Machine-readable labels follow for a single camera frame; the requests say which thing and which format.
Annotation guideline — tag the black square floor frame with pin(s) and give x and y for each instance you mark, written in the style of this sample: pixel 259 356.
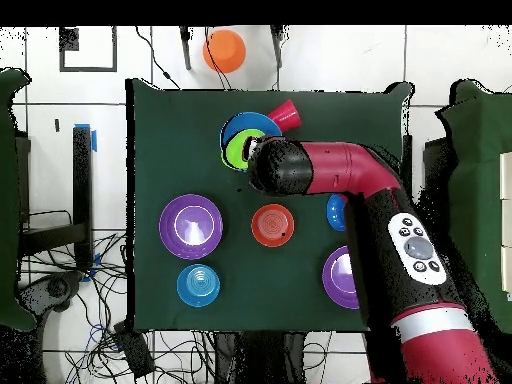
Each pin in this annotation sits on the black square floor frame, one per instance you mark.
pixel 68 39

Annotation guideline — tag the green cloth covered table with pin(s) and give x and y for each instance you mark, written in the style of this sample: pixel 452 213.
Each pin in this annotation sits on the green cloth covered table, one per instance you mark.
pixel 8 200
pixel 476 160

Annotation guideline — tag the orange-red plastic bowl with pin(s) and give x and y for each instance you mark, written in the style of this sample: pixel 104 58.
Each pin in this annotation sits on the orange-red plastic bowl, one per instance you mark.
pixel 272 225

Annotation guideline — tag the orange round object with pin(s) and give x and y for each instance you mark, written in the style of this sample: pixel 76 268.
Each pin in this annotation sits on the orange round object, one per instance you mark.
pixel 224 51

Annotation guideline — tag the dark blue plastic bowl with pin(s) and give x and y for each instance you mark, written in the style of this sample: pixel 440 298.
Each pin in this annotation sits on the dark blue plastic bowl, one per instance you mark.
pixel 335 212

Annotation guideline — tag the green plastic bowl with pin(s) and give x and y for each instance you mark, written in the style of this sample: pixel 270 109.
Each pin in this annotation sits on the green plastic bowl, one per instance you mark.
pixel 236 152

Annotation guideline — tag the small black object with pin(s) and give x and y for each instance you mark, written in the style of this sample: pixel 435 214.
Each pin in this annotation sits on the small black object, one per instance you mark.
pixel 57 125

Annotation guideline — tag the dark green tablecloth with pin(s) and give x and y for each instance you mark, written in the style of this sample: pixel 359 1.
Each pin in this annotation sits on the dark green tablecloth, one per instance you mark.
pixel 160 160

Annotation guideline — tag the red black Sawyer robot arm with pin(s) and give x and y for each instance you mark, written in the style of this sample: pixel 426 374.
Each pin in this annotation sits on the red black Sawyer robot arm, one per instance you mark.
pixel 360 172

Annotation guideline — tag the black power adapter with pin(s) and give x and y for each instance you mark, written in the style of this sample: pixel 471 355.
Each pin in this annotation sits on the black power adapter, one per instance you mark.
pixel 134 352

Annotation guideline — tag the white box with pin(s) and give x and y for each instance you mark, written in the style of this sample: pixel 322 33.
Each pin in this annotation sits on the white box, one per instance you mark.
pixel 507 270

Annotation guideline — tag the black grey chair base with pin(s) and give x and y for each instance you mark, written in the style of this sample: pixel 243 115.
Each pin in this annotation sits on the black grey chair base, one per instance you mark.
pixel 54 288

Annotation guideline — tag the large light blue bowl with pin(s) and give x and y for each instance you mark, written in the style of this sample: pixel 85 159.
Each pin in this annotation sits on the large light blue bowl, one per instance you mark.
pixel 252 122

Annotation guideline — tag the black tripod leg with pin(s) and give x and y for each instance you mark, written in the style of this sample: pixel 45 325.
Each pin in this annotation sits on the black tripod leg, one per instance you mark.
pixel 185 48
pixel 277 44

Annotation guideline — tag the red plastic cup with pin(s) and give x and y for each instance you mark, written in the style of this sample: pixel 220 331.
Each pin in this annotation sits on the red plastic cup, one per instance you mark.
pixel 287 114

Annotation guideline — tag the purple plastic bowl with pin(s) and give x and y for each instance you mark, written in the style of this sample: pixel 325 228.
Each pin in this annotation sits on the purple plastic bowl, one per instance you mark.
pixel 190 226
pixel 338 276

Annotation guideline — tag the small light blue bowl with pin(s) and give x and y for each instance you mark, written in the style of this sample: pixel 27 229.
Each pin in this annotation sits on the small light blue bowl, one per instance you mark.
pixel 198 285

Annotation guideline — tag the blue tape strip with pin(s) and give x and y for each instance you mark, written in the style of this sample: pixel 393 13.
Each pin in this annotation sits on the blue tape strip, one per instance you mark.
pixel 94 140

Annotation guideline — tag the black metal post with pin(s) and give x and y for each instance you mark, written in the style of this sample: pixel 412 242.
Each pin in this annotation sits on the black metal post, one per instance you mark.
pixel 407 160

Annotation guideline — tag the black metal stand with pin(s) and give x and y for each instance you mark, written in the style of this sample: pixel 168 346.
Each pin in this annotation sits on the black metal stand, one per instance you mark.
pixel 82 180

